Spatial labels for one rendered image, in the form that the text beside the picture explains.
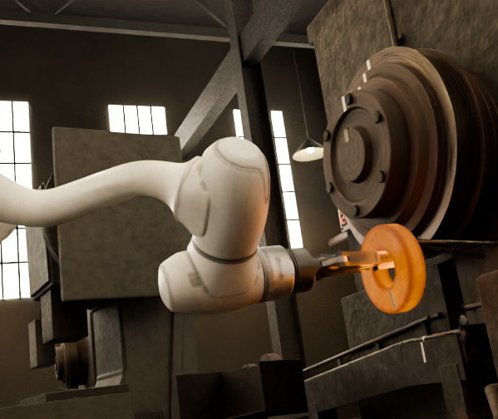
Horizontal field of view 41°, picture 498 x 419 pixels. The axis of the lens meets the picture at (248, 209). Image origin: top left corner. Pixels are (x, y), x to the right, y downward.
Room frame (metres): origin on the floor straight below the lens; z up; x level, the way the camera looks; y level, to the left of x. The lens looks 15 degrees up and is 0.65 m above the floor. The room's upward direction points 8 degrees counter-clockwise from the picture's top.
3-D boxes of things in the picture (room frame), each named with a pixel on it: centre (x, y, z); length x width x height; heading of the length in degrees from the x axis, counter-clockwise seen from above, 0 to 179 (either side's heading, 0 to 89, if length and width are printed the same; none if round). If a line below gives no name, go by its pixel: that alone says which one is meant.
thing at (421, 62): (1.43, -0.35, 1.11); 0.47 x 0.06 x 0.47; 23
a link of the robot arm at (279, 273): (1.09, -0.02, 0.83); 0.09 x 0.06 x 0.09; 23
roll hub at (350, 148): (1.39, -0.26, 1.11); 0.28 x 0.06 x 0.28; 23
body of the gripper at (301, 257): (1.12, -0.09, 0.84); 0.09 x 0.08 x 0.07; 113
